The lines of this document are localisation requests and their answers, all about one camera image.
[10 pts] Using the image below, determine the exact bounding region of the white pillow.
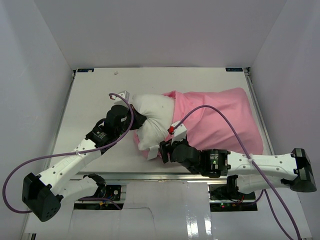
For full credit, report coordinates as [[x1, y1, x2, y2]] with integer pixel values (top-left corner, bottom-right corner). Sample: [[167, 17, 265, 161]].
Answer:
[[132, 94, 175, 160]]

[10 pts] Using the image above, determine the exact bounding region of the pink floral pillowcase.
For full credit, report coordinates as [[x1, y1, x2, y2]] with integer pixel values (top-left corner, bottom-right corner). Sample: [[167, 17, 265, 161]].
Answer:
[[133, 87, 265, 161]]

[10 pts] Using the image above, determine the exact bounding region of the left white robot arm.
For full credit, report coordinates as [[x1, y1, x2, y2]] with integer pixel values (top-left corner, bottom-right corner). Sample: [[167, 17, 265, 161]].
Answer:
[[22, 105, 147, 222]]

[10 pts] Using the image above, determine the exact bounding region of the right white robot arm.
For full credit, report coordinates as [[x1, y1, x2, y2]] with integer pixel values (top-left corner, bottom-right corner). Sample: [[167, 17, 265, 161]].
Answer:
[[159, 139, 317, 200]]

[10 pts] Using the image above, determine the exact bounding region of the left blue table label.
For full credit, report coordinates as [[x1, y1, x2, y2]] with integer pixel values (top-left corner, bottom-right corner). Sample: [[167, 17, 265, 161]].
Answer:
[[76, 68, 95, 73]]

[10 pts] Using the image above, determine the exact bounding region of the blue table label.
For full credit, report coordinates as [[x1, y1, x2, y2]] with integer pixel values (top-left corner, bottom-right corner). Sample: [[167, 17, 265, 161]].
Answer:
[[225, 67, 243, 72], [76, 68, 95, 73]]

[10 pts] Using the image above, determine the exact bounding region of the right blue table label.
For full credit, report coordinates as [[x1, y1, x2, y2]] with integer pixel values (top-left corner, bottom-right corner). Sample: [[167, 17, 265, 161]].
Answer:
[[225, 67, 243, 72]]

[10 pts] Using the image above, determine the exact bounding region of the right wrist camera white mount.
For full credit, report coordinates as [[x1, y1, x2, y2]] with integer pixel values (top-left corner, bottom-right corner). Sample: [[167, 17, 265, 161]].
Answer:
[[168, 121, 187, 142]]

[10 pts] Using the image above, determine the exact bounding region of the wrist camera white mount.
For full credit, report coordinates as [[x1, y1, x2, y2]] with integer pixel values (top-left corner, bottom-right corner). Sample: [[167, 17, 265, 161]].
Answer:
[[168, 121, 187, 142], [109, 90, 130, 106]]

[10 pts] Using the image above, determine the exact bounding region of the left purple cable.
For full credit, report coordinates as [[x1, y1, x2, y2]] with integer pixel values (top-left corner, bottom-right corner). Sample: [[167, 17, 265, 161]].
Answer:
[[2, 92, 136, 214]]

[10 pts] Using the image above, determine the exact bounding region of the purple cable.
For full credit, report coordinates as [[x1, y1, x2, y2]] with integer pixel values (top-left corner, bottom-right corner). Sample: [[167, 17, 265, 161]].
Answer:
[[2, 92, 136, 214], [172, 105, 302, 240]]

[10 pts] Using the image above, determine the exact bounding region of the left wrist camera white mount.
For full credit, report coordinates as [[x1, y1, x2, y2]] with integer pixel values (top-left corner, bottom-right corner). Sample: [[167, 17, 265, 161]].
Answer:
[[109, 90, 130, 106]]

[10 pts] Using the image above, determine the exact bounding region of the aluminium table front rail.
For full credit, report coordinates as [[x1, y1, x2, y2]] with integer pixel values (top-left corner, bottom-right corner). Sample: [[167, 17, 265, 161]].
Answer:
[[74, 172, 213, 183]]

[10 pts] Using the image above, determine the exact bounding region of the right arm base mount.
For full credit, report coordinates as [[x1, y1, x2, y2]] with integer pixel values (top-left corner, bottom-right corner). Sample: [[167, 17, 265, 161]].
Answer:
[[208, 175, 258, 213]]

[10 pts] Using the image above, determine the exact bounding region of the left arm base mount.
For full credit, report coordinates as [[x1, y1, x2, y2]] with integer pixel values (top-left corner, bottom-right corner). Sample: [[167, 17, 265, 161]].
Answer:
[[73, 173, 124, 211]]

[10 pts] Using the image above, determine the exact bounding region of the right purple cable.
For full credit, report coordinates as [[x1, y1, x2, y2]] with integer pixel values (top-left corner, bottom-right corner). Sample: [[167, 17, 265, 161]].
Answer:
[[172, 105, 302, 240]]

